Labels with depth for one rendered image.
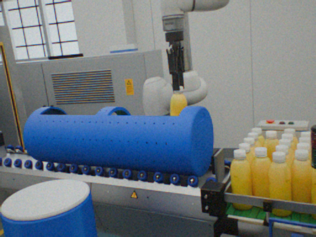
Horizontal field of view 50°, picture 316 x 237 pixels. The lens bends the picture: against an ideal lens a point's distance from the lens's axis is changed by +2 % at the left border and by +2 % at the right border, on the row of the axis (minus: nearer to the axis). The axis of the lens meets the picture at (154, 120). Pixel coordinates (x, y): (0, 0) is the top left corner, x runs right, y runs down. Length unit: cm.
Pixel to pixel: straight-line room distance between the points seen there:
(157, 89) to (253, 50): 227
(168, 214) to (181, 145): 31
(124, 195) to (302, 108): 298
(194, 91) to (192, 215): 86
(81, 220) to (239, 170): 54
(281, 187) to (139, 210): 60
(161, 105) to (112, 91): 123
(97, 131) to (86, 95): 183
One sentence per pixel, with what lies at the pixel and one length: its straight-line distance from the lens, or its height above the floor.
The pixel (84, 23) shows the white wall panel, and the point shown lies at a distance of 433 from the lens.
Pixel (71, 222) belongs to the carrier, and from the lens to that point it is 110.
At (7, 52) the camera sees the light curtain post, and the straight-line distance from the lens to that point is 241.
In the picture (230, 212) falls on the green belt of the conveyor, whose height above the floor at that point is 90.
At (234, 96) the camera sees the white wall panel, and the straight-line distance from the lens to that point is 411.
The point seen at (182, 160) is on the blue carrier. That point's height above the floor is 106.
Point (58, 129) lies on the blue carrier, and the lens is 159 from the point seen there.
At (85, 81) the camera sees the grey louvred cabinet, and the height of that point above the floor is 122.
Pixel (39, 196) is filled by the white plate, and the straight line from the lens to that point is 121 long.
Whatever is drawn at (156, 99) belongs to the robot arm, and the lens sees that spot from 193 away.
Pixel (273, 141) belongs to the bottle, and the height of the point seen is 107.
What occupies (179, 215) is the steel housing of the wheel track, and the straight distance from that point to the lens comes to 137.
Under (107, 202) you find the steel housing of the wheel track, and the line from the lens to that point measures 153.
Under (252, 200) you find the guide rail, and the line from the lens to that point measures 116.
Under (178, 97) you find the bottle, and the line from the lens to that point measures 139.
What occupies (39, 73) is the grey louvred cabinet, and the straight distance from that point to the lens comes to 353.
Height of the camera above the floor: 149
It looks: 13 degrees down
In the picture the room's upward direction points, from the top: 6 degrees counter-clockwise
